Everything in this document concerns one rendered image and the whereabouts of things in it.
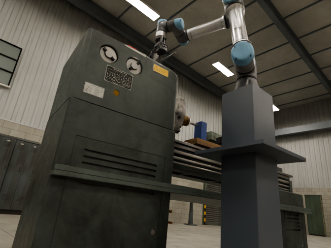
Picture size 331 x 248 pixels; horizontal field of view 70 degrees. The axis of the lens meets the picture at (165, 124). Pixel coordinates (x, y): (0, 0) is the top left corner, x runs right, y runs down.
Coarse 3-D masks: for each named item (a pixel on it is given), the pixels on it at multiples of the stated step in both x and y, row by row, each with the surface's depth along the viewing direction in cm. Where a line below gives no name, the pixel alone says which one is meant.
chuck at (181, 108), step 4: (180, 96) 164; (176, 100) 157; (180, 100) 160; (184, 100) 163; (176, 104) 155; (180, 104) 158; (184, 104) 160; (176, 108) 155; (180, 108) 157; (184, 108) 159; (176, 112) 154; (180, 112) 156; (184, 112) 158; (176, 116) 155; (184, 116) 158; (176, 120) 155; (180, 120) 157; (176, 124) 157; (180, 124) 158; (176, 128) 159
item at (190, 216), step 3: (192, 204) 982; (192, 207) 978; (189, 210) 980; (192, 210) 973; (189, 213) 973; (192, 213) 969; (189, 216) 967; (192, 216) 965; (189, 219) 961; (192, 219) 961; (189, 222) 956; (192, 222) 957; (195, 225) 953
